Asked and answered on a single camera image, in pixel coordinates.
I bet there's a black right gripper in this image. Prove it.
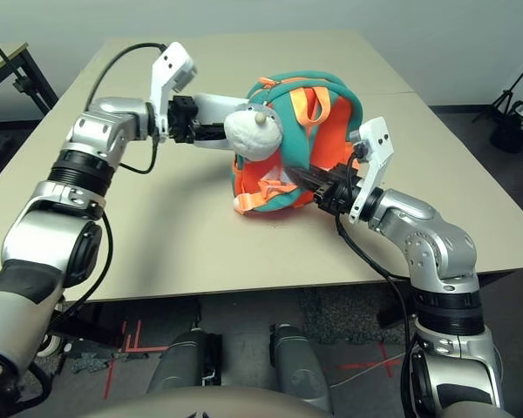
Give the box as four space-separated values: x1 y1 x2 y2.
287 162 361 215

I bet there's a black bucket with items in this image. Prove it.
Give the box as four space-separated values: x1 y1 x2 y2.
489 101 523 154

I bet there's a black tripod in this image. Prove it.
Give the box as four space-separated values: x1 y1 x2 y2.
472 55 523 125

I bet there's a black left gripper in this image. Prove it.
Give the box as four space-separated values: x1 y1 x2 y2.
167 94 228 145

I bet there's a white floor cable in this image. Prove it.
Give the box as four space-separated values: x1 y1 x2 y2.
347 355 403 381

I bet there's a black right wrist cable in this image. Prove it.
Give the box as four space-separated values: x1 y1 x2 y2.
334 152 420 418

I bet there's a dark grey robot leg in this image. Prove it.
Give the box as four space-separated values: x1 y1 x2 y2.
268 323 335 414
146 329 224 394

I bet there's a teal orange backpack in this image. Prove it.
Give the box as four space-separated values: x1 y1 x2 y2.
229 73 364 216

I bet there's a grey robot torso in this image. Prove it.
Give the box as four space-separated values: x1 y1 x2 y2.
65 386 330 418

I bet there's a beige side table black frame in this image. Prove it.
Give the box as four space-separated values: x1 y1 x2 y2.
0 41 60 131

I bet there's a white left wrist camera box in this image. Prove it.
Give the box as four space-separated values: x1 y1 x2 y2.
150 41 200 137

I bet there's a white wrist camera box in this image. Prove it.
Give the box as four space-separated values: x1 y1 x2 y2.
347 116 396 226
150 41 200 137

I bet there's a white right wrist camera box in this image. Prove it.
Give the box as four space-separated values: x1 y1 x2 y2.
347 116 396 226

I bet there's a white caster wheel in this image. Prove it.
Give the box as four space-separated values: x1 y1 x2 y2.
36 332 67 360

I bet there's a dark grey right robot leg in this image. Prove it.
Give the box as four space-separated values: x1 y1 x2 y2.
268 323 335 414

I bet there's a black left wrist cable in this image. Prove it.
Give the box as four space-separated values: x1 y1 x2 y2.
47 42 170 328

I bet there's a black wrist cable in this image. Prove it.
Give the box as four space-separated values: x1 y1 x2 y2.
334 152 420 418
47 42 170 328

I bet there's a dark grey left robot leg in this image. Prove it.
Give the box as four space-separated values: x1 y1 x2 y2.
146 329 224 394

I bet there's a grey white plush dolphin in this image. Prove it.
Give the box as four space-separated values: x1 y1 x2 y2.
222 103 285 162

